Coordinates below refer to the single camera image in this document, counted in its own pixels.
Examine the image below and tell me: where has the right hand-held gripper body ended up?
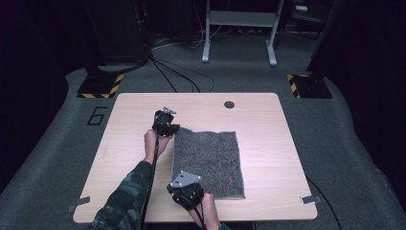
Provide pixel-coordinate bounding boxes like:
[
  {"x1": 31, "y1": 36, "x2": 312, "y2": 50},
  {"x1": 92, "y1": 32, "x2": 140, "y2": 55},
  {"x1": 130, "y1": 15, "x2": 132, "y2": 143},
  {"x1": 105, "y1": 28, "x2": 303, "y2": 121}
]
[{"x1": 169, "y1": 170, "x2": 206, "y2": 212}]

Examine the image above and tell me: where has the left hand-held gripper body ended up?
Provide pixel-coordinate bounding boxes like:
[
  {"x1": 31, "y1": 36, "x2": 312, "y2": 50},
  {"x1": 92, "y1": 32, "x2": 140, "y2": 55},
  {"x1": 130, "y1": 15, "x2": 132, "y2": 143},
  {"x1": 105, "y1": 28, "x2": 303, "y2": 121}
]
[{"x1": 151, "y1": 106, "x2": 177, "y2": 133}]

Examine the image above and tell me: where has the grey fleecy cloth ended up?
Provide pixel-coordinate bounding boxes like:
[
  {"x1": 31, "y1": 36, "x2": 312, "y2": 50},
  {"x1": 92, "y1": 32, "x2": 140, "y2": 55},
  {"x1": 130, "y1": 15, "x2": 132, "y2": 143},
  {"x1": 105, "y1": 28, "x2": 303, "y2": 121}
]
[{"x1": 170, "y1": 126, "x2": 246, "y2": 200}]

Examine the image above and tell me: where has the person's left hand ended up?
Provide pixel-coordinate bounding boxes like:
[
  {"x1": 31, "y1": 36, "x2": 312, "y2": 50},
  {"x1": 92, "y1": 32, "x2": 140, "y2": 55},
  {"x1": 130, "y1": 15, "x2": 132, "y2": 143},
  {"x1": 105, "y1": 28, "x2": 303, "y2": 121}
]
[{"x1": 143, "y1": 128, "x2": 173, "y2": 165}]

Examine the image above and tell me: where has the person's right hand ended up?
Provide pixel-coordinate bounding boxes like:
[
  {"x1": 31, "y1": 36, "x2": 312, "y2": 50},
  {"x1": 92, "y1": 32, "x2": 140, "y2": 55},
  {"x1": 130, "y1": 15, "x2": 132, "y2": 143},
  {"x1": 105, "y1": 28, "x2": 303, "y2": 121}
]
[{"x1": 188, "y1": 193, "x2": 221, "y2": 230}]

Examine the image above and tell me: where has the striped black stand base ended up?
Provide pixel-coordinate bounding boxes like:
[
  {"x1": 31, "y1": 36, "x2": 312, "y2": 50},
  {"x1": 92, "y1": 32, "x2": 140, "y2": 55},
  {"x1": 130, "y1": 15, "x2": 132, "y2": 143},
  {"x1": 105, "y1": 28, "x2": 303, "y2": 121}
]
[
  {"x1": 286, "y1": 73, "x2": 333, "y2": 100},
  {"x1": 77, "y1": 72, "x2": 124, "y2": 100}
]

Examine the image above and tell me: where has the grey tape piece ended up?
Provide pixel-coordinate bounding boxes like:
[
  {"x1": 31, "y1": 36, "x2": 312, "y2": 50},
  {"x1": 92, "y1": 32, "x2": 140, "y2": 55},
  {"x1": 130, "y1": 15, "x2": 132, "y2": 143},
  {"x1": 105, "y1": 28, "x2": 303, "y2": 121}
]
[
  {"x1": 300, "y1": 195, "x2": 323, "y2": 205},
  {"x1": 66, "y1": 195, "x2": 92, "y2": 214}
]

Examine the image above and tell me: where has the black cabinet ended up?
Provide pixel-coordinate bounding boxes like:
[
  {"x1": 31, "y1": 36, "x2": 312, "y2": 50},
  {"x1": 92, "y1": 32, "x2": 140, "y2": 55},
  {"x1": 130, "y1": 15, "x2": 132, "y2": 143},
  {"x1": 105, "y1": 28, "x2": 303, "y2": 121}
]
[{"x1": 83, "y1": 0, "x2": 149, "y2": 66}]

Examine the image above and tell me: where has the right hand-held gripper cable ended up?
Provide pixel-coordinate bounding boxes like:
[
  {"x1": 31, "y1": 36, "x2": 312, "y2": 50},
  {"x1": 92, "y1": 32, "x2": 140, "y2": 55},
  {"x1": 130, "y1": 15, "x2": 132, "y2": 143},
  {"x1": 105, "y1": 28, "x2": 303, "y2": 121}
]
[{"x1": 177, "y1": 194, "x2": 208, "y2": 230}]

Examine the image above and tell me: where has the hand-held gripper cable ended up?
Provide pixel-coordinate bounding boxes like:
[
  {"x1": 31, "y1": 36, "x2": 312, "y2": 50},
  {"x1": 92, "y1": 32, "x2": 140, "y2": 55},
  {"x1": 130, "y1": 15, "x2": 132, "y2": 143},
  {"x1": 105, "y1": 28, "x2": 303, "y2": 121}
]
[
  {"x1": 139, "y1": 131, "x2": 161, "y2": 230},
  {"x1": 177, "y1": 194, "x2": 208, "y2": 230}
]

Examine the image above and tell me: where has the left hand-held gripper cable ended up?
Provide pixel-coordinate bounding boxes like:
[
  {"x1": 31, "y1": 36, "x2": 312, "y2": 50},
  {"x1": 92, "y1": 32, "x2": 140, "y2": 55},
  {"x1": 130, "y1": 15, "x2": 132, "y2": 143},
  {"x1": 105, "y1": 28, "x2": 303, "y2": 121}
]
[{"x1": 139, "y1": 131, "x2": 161, "y2": 230}]

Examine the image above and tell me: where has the thin black floor cable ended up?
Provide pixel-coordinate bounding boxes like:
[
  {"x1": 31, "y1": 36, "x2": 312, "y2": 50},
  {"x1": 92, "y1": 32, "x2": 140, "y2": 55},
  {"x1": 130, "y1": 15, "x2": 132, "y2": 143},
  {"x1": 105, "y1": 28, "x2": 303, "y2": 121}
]
[
  {"x1": 150, "y1": 57, "x2": 202, "y2": 94},
  {"x1": 158, "y1": 58, "x2": 215, "y2": 93},
  {"x1": 148, "y1": 57, "x2": 179, "y2": 94}
]

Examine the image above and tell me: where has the white desk frame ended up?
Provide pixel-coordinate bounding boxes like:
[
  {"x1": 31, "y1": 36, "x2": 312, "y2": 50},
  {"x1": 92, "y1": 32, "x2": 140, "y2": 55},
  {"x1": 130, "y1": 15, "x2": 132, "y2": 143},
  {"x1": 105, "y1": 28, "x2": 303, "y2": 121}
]
[{"x1": 201, "y1": 0, "x2": 285, "y2": 67}]

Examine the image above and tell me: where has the long black floor cable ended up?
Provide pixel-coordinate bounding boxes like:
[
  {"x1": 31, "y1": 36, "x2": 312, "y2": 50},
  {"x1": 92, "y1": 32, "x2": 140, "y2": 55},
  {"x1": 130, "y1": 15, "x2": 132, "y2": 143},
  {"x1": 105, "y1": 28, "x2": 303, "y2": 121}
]
[{"x1": 305, "y1": 175, "x2": 343, "y2": 230}]

